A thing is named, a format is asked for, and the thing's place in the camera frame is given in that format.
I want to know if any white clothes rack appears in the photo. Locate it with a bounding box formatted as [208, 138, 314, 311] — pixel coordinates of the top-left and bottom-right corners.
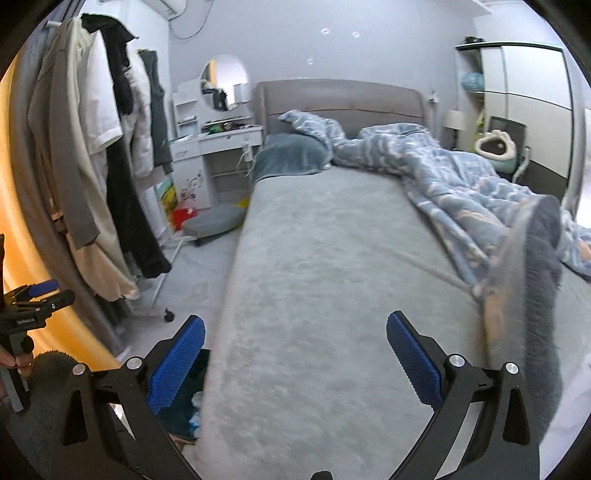
[46, 18, 199, 324]

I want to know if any white dressing table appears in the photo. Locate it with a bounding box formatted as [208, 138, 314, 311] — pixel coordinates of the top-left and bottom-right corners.
[172, 78, 264, 210]

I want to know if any white green cat bed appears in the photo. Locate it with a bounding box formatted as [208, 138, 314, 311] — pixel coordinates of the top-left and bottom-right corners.
[475, 130, 515, 169]

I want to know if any white bedside lamp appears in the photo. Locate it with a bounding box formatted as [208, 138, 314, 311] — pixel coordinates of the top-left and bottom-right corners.
[445, 109, 465, 148]

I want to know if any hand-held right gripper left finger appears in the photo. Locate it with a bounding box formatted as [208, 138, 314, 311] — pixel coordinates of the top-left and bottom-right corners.
[58, 315, 206, 480]

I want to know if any white puffer jacket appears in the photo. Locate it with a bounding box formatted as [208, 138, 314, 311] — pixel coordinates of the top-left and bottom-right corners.
[124, 48, 154, 176]

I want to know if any grey bed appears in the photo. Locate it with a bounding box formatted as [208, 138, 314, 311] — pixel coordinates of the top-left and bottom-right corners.
[194, 79, 591, 480]

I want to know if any yellow curtain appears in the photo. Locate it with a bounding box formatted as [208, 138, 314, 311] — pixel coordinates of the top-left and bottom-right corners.
[0, 69, 121, 370]

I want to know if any person's left hand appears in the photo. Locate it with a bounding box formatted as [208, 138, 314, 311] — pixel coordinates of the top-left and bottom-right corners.
[0, 350, 34, 376]

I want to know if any white shirt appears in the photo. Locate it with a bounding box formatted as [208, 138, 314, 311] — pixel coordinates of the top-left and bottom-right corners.
[85, 28, 124, 153]

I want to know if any round mirror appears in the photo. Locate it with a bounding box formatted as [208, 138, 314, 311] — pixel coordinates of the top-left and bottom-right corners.
[199, 54, 250, 112]

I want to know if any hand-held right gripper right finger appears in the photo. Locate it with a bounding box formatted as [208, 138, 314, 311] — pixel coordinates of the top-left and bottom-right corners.
[386, 311, 541, 480]

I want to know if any black chair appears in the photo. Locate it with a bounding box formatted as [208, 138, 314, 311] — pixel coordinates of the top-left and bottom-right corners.
[487, 115, 529, 181]

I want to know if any black garment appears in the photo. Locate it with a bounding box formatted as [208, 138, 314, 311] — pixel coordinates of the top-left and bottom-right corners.
[81, 13, 172, 279]

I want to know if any blue patterned blanket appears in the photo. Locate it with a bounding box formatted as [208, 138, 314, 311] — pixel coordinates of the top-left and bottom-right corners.
[278, 109, 591, 444]

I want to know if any grey-blue pillow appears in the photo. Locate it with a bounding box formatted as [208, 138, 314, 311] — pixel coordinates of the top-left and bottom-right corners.
[253, 133, 332, 183]

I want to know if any yellow green bag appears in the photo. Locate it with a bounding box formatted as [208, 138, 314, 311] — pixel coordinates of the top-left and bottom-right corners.
[157, 180, 178, 215]

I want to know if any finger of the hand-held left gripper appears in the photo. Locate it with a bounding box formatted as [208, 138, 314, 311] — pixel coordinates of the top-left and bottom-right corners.
[28, 291, 76, 318]
[4, 279, 60, 305]

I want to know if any dark grey knit vest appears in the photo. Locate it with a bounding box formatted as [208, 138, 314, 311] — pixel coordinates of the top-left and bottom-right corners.
[139, 50, 174, 174]

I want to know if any beige coat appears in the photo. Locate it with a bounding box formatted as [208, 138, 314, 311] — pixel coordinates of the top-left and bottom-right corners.
[28, 18, 141, 301]

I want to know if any black wall cable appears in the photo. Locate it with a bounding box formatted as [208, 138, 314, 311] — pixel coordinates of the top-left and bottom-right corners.
[168, 10, 209, 40]

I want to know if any white wardrobe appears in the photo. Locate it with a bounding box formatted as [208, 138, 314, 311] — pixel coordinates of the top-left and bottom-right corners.
[455, 41, 578, 185]

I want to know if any grey cushioned stool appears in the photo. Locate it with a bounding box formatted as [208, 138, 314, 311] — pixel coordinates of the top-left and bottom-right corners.
[182, 203, 245, 245]

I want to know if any dark green trash bin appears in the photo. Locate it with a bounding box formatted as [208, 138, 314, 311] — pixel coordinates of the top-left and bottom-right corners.
[157, 348, 213, 446]

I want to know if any white air conditioner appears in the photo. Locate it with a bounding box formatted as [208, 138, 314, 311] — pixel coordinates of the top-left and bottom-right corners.
[141, 0, 188, 14]

